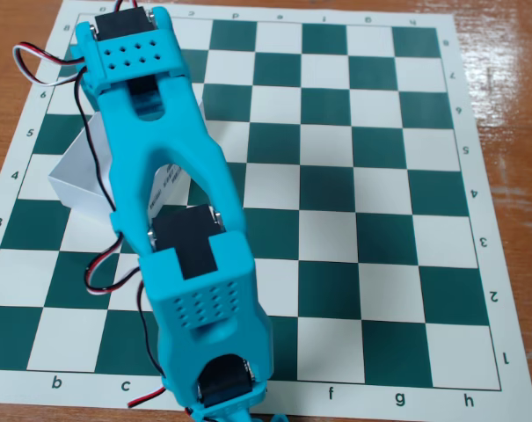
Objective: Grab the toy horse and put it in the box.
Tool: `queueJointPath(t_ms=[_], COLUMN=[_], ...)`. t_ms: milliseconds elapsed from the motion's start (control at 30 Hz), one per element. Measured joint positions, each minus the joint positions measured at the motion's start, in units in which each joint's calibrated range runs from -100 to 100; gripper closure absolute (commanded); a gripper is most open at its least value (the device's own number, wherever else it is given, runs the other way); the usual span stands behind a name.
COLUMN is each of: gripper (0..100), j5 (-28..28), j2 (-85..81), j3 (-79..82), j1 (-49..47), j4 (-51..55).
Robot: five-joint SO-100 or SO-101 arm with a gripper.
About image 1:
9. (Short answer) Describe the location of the cyan gripper body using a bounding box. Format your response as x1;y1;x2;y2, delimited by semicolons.
69;43;102;109

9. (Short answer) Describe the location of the white cardboard box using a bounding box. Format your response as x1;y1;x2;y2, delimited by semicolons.
47;98;208;221

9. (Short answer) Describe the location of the green and white chessboard mat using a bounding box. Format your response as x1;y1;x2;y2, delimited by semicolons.
0;0;532;422

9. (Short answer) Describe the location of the red white black elbow cable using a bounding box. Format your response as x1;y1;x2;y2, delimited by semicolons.
12;41;137;296

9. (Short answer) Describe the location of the red white black shoulder cable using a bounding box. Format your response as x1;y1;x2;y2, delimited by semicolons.
127;280;169;409

